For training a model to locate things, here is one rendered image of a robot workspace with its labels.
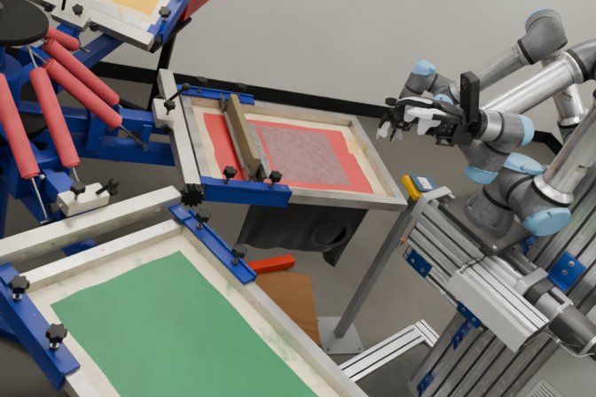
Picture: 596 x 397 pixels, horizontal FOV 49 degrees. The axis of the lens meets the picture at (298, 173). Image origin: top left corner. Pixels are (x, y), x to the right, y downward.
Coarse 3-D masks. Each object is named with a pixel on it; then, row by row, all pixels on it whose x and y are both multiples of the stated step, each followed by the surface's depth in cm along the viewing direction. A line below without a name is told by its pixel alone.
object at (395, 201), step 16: (192, 112) 242; (256, 112) 263; (272, 112) 266; (288, 112) 268; (304, 112) 271; (320, 112) 276; (192, 128) 233; (352, 128) 277; (192, 144) 225; (368, 144) 267; (368, 160) 263; (384, 176) 251; (304, 192) 225; (320, 192) 228; (336, 192) 232; (400, 192) 246; (368, 208) 237; (384, 208) 239; (400, 208) 242
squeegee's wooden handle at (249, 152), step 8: (232, 96) 247; (232, 104) 244; (232, 112) 243; (240, 112) 239; (232, 120) 242; (240, 120) 235; (232, 128) 241; (240, 128) 233; (248, 128) 232; (240, 136) 232; (248, 136) 228; (240, 144) 231; (248, 144) 224; (248, 152) 223; (256, 152) 222; (248, 160) 222; (256, 160) 220; (256, 168) 222
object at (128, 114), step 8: (120, 112) 217; (128, 112) 218; (136, 112) 220; (144, 112) 222; (128, 120) 216; (136, 120) 217; (144, 120) 218; (152, 120) 219; (120, 128) 217; (128, 128) 218; (136, 128) 219; (152, 128) 221; (160, 128) 221
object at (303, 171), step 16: (224, 160) 230; (272, 160) 240; (288, 160) 244; (304, 160) 248; (320, 160) 252; (336, 160) 256; (352, 160) 260; (224, 176) 223; (240, 176) 226; (288, 176) 236; (304, 176) 239; (320, 176) 243; (336, 176) 246; (352, 176) 250; (368, 192) 245
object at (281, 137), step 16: (208, 128) 243; (224, 128) 247; (256, 128) 254; (272, 128) 258; (288, 128) 263; (304, 128) 267; (320, 128) 272; (224, 144) 238; (272, 144) 249; (288, 144) 253; (304, 144) 257; (320, 144) 261; (336, 144) 266
